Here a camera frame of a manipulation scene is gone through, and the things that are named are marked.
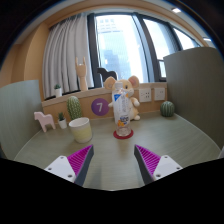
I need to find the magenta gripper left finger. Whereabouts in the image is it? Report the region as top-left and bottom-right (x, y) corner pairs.
(45, 145), (94, 186)

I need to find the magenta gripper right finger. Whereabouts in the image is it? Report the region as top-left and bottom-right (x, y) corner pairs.
(134, 145), (182, 185)

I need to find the clear plastic water bottle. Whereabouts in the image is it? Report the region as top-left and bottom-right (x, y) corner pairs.
(112, 82), (131, 137)

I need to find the red round coaster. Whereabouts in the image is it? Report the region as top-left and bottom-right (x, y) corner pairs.
(113, 130), (134, 140)

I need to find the pale yellow cup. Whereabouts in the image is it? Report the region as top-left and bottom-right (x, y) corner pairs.
(69, 117), (92, 143)

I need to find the small potted plant on table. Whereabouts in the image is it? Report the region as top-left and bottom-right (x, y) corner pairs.
(58, 112), (67, 129)

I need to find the pink wooden horse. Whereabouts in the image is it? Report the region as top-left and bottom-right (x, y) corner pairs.
(34, 112), (55, 132)

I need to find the round green cactus ornament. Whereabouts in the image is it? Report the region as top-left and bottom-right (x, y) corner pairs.
(160, 101), (175, 117)

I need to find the tall green cactus ornament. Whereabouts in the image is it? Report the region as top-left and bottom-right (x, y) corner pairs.
(67, 96), (82, 120)

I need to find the purple number seven disc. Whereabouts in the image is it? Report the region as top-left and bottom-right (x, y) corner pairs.
(91, 98), (109, 116)

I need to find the small potted plant on sill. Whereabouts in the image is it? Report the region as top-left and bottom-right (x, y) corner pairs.
(54, 84), (62, 98)

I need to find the plush hamster toy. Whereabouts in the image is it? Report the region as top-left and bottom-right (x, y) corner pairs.
(104, 76), (140, 120)

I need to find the left grey partition panel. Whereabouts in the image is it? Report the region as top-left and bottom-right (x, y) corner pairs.
(0, 80), (42, 160)

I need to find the grey partition panel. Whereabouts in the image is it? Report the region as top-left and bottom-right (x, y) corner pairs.
(164, 47), (224, 148)
(0, 80), (42, 160)

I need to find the right grey partition panel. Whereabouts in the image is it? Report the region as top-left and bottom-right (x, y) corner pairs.
(164, 47), (224, 148)

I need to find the black horse figure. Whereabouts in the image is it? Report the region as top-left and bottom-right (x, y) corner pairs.
(97, 68), (117, 81)

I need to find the wooden hand sculpture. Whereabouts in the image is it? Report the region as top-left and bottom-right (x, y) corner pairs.
(75, 58), (88, 91)

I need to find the grey curtain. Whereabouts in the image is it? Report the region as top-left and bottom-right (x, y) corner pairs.
(42, 13), (94, 98)

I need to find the left white wall socket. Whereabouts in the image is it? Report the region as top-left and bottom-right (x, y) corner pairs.
(139, 88), (151, 102)

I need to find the white wall socket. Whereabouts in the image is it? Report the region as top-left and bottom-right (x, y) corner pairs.
(139, 88), (151, 102)
(154, 88), (165, 101)

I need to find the right white wall socket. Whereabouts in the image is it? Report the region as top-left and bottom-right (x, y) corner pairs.
(154, 88), (165, 101)

